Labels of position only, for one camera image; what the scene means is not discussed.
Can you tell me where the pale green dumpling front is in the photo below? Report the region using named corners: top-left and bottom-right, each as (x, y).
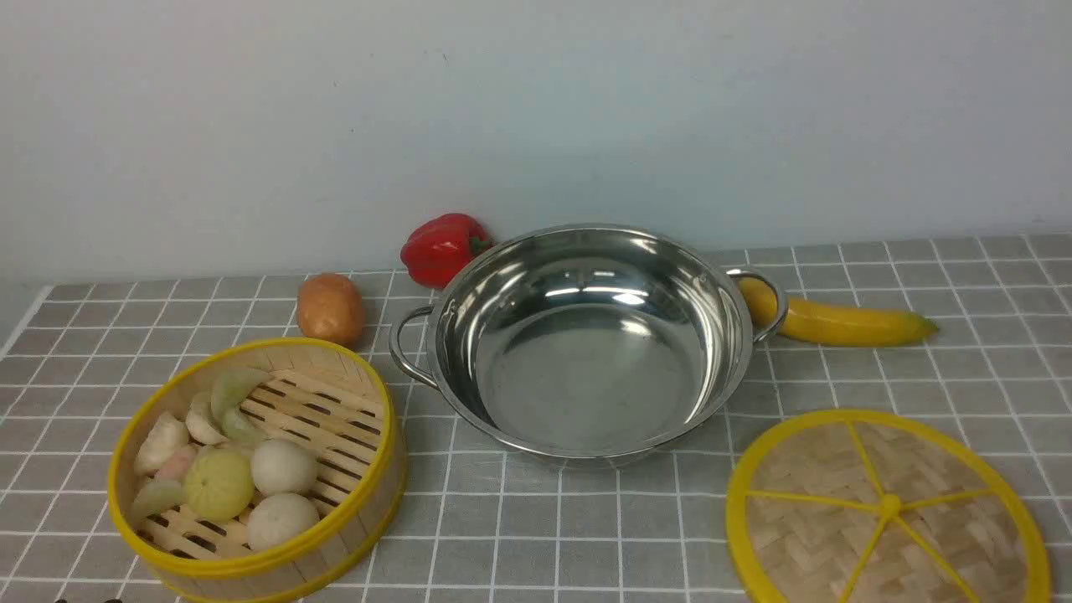
top-left (126, 477), bottom-right (187, 528)

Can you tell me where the white round bun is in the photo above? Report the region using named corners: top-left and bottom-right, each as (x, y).
top-left (245, 492), bottom-right (319, 551)
top-left (251, 440), bottom-right (318, 497)

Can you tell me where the grey checkered tablecloth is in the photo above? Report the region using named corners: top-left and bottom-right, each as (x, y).
top-left (1, 232), bottom-right (1071, 602)

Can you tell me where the green round bun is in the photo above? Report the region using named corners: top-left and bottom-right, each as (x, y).
top-left (183, 447), bottom-right (255, 523)

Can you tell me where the green crescent dumpling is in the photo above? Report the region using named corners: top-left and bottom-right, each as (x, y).
top-left (209, 368), bottom-right (272, 447)

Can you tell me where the stainless steel two-handled pot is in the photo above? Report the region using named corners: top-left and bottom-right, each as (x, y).
top-left (388, 223), bottom-right (790, 466)

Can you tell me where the brown potato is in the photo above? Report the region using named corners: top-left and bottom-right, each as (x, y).
top-left (297, 273), bottom-right (364, 347)

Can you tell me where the bamboo steamer basket yellow rim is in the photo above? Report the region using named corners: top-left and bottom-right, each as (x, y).
top-left (107, 338), bottom-right (407, 602)

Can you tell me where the white round bun front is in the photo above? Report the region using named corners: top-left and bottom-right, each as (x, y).
top-left (245, 492), bottom-right (319, 551)

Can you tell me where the yellow banana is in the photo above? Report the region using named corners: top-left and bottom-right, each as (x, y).
top-left (729, 270), bottom-right (939, 348)

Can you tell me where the red bell pepper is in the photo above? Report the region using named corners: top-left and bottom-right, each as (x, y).
top-left (399, 214), bottom-right (494, 289)

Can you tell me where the woven bamboo steamer lid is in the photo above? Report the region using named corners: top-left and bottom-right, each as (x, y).
top-left (726, 410), bottom-right (1053, 602)

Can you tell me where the white dumpling left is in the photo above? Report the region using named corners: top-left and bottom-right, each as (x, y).
top-left (134, 411), bottom-right (190, 476)

